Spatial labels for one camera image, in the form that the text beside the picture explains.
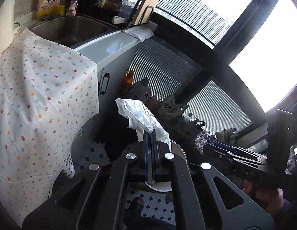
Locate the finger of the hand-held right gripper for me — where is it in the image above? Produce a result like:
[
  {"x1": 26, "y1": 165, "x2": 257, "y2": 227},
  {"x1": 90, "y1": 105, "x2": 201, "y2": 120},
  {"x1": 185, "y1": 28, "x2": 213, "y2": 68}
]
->
[
  {"x1": 202, "y1": 145, "x2": 268, "y2": 167},
  {"x1": 214, "y1": 141, "x2": 269, "y2": 160}
]

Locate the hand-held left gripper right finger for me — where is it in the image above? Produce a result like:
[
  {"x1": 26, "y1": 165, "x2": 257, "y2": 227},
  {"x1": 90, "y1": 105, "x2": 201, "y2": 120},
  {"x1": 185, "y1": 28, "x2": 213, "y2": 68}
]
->
[{"x1": 151, "y1": 130, "x2": 276, "y2": 230}]

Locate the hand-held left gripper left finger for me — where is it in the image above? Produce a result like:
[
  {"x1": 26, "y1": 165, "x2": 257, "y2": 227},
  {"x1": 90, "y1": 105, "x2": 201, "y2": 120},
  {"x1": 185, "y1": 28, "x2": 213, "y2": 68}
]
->
[{"x1": 22, "y1": 131, "x2": 152, "y2": 230}]

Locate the white round bucket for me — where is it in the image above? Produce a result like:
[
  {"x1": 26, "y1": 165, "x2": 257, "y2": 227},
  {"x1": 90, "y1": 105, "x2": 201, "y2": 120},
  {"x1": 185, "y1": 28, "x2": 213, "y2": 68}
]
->
[{"x1": 126, "y1": 141, "x2": 187, "y2": 193}]

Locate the foil ball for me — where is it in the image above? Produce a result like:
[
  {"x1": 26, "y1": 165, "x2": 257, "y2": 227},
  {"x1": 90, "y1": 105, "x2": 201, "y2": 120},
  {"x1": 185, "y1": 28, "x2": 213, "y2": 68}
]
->
[{"x1": 194, "y1": 130, "x2": 217, "y2": 154}]

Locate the white plastic bag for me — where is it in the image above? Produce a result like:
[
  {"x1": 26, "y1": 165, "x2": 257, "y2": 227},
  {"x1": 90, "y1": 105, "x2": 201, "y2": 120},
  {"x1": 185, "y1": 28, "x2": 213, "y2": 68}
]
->
[{"x1": 115, "y1": 98, "x2": 172, "y2": 152}]

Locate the person's right forearm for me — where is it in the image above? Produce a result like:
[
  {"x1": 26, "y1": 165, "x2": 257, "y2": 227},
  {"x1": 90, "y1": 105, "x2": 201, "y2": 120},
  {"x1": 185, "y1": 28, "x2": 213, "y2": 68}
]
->
[{"x1": 266, "y1": 194, "x2": 297, "y2": 222}]

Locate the person's right hand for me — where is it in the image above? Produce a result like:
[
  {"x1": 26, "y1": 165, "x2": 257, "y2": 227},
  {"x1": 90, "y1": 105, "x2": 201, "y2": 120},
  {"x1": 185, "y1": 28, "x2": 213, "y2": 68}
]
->
[{"x1": 242, "y1": 180, "x2": 286, "y2": 212}]

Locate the beige pump bottle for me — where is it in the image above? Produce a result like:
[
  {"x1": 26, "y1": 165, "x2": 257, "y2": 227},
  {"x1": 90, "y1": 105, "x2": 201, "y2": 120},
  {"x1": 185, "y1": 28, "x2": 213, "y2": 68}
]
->
[{"x1": 192, "y1": 117, "x2": 207, "y2": 135}]

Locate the dark cloth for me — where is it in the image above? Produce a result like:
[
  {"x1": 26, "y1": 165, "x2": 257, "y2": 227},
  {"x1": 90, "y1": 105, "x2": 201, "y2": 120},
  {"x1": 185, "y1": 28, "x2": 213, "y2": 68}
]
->
[{"x1": 97, "y1": 115, "x2": 139, "y2": 164}]

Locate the white window blind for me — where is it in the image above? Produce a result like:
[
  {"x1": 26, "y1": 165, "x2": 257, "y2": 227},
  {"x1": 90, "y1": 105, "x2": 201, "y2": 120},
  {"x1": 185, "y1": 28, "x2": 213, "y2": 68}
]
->
[
  {"x1": 129, "y1": 38, "x2": 203, "y2": 101},
  {"x1": 186, "y1": 80, "x2": 252, "y2": 135}
]

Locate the small white bottle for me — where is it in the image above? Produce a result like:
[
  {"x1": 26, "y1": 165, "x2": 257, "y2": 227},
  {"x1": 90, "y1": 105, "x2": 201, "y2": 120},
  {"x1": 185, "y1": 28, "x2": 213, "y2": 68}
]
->
[{"x1": 184, "y1": 113, "x2": 195, "y2": 131}]

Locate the person's foot in black slipper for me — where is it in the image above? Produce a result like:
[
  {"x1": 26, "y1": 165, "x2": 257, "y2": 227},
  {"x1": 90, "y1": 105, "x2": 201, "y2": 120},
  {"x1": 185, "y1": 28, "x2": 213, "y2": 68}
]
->
[{"x1": 124, "y1": 196, "x2": 146, "y2": 224}]

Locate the green white printed bag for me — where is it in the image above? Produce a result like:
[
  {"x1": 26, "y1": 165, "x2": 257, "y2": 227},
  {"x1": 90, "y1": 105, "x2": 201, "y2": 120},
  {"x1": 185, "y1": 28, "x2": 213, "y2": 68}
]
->
[{"x1": 160, "y1": 94, "x2": 190, "y2": 118}]

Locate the small printed pouch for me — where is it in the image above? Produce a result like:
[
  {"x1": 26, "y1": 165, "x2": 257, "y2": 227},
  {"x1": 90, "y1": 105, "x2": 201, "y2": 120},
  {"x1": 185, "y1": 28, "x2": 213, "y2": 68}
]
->
[{"x1": 148, "y1": 93, "x2": 161, "y2": 111}]

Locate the person's dark trouser leg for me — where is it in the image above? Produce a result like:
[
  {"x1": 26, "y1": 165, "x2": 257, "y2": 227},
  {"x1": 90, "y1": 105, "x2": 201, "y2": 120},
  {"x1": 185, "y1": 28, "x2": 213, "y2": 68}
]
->
[{"x1": 124, "y1": 217, "x2": 178, "y2": 230}]

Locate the white laundry detergent bottle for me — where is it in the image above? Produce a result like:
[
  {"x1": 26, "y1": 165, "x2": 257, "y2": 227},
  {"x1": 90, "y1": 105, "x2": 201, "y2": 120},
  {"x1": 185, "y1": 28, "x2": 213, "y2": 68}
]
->
[{"x1": 128, "y1": 77, "x2": 152, "y2": 101}]

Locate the white cloth black vine print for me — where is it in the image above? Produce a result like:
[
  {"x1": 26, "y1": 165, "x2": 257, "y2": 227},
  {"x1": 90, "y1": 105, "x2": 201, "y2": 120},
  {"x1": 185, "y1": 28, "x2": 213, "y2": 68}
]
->
[{"x1": 62, "y1": 128, "x2": 84, "y2": 179}]

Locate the orange liquid bottle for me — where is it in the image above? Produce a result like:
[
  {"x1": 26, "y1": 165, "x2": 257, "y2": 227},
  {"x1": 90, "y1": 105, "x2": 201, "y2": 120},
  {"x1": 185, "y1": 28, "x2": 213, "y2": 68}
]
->
[{"x1": 123, "y1": 69, "x2": 135, "y2": 92}]

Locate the grey kitchen cabinet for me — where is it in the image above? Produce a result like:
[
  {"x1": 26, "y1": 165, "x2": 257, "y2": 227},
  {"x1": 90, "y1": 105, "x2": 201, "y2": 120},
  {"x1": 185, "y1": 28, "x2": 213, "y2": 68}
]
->
[{"x1": 74, "y1": 30, "x2": 145, "y2": 163}]

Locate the white floral cloth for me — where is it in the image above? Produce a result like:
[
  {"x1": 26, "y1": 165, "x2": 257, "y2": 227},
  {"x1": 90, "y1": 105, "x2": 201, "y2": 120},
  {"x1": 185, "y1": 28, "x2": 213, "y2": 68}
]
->
[{"x1": 0, "y1": 25, "x2": 100, "y2": 228}]

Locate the black dish rack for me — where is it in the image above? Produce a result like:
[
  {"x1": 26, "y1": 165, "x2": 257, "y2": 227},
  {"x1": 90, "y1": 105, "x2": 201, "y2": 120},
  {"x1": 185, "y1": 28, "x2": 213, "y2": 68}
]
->
[{"x1": 90, "y1": 0, "x2": 154, "y2": 27}]

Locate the steel kitchen sink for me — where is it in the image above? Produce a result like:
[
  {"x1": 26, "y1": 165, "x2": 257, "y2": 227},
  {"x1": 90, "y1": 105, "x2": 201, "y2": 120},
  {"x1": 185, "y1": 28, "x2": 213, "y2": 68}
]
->
[{"x1": 28, "y1": 15, "x2": 116, "y2": 48}]

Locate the wooden cutting board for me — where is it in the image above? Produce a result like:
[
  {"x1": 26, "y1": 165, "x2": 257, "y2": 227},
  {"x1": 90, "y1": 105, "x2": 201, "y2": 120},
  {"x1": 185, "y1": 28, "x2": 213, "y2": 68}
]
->
[{"x1": 132, "y1": 0, "x2": 169, "y2": 26}]

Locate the glass container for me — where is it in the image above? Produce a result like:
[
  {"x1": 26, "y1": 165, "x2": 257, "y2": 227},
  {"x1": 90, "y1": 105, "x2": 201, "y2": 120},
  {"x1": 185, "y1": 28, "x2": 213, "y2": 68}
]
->
[{"x1": 94, "y1": 0, "x2": 123, "y2": 8}]

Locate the small pink bottle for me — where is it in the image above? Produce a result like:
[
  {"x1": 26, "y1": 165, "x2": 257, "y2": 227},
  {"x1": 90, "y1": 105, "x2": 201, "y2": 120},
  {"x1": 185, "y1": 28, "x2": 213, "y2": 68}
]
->
[{"x1": 65, "y1": 0, "x2": 83, "y2": 17}]

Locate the yellow detergent bottle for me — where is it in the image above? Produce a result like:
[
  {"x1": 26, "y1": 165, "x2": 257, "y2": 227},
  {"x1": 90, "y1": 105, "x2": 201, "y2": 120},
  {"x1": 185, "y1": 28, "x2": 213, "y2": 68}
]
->
[{"x1": 35, "y1": 0, "x2": 66, "y2": 20}]

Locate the white electric kettle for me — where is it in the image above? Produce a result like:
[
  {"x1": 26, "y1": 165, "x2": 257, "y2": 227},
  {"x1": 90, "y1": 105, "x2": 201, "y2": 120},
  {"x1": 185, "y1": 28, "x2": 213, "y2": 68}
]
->
[{"x1": 0, "y1": 0, "x2": 20, "y2": 58}]

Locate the black cabinet handle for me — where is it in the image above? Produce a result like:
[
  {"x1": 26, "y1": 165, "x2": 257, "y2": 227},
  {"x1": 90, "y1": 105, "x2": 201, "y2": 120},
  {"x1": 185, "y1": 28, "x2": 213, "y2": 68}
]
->
[{"x1": 98, "y1": 72, "x2": 110, "y2": 95}]

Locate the black window frame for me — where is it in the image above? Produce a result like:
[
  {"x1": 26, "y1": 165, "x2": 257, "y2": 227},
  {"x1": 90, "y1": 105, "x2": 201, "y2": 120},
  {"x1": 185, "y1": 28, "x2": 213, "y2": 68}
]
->
[{"x1": 148, "y1": 0, "x2": 297, "y2": 117}]

